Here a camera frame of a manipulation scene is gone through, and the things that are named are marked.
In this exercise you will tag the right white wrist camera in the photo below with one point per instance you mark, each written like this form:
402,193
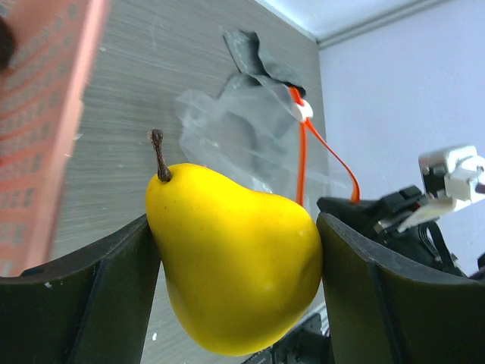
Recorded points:
453,179

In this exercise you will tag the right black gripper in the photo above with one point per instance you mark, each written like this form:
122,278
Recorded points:
379,224

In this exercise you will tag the grey cloth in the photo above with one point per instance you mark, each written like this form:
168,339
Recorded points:
255,64

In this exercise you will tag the yellow pear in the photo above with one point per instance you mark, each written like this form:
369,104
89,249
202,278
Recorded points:
241,266

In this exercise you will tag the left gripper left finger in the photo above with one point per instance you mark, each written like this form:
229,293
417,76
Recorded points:
89,306

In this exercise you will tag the clear zip top bag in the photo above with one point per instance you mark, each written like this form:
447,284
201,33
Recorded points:
258,137

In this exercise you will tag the dark brown fruit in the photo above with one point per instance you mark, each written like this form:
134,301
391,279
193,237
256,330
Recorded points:
7,44

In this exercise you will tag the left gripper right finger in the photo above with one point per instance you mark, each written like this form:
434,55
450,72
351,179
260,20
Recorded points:
385,308

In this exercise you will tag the pink plastic basket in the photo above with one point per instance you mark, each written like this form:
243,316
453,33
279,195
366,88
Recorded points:
41,107

